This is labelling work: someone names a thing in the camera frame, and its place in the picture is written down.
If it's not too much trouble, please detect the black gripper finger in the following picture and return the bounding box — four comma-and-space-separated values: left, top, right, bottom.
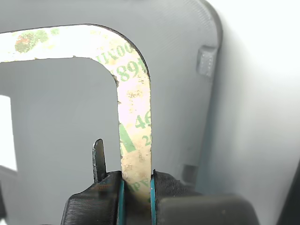
60, 138, 126, 225
150, 170, 261, 225

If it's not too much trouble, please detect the white adhesive backing strip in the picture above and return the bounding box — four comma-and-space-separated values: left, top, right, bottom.
0, 23, 153, 205

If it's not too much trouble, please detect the light grey frame holder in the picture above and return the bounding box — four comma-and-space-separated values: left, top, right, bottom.
0, 0, 224, 225

